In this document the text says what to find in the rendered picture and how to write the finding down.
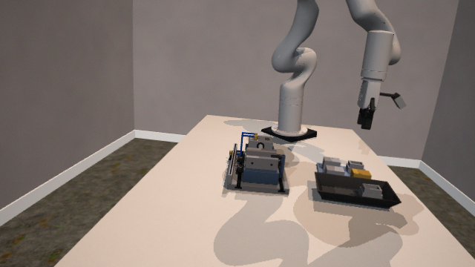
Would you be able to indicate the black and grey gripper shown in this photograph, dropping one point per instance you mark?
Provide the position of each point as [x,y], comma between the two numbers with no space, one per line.
[368,98]

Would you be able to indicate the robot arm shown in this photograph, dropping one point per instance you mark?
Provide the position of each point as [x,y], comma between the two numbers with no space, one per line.
[382,49]

